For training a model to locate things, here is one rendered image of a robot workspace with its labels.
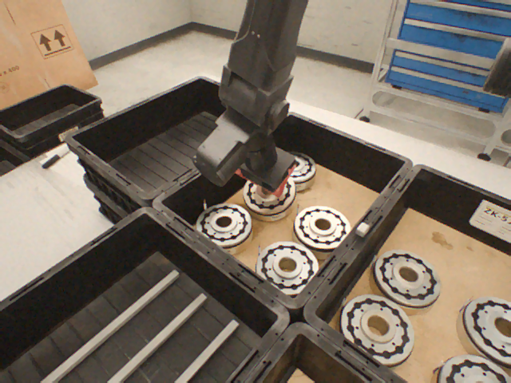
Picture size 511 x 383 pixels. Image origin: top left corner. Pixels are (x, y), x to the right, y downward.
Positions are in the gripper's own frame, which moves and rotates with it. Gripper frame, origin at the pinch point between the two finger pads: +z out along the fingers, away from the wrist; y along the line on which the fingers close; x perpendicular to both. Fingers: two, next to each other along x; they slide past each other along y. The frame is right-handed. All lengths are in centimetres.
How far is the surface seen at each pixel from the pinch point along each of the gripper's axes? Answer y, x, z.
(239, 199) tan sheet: -6.3, -3.5, 5.3
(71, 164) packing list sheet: -64, -19, 15
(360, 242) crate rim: 20.3, -3.0, -5.6
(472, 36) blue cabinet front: 1, 172, 77
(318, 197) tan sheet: 6.3, 6.9, 8.6
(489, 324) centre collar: 40.1, -1.4, 1.2
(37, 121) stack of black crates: -140, -12, 41
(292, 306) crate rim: 18.2, -16.8, -10.2
